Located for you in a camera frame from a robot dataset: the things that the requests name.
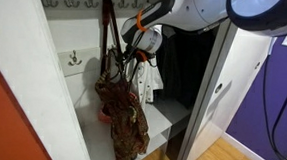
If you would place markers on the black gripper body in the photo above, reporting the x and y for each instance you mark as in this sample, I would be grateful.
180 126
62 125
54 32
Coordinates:
127 55

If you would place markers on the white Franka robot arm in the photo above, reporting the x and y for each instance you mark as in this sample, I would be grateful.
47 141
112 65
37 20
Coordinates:
194 9

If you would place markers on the white closet bench shelf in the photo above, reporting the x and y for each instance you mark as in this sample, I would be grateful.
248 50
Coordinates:
90 130

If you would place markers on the white button shirt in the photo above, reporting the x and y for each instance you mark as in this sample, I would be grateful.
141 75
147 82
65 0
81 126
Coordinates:
148 80

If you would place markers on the grey hanging garment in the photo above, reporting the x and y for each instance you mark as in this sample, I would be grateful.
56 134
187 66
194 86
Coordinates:
169 30

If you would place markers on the black hanging garments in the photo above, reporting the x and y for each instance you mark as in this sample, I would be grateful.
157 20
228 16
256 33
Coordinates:
184 65

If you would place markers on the red orange fabric piece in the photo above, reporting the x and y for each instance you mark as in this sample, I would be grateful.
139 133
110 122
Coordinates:
103 117

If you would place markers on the round recessed door pull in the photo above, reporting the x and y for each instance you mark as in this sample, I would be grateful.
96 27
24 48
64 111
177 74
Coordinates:
218 88

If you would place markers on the orange board panel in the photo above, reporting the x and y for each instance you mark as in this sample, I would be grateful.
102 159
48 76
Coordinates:
0 124

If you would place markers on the white baseboard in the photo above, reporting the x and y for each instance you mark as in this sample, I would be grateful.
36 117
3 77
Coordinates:
246 151

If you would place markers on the white hook rail board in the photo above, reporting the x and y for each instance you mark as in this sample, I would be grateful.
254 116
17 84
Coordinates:
88 58
70 13

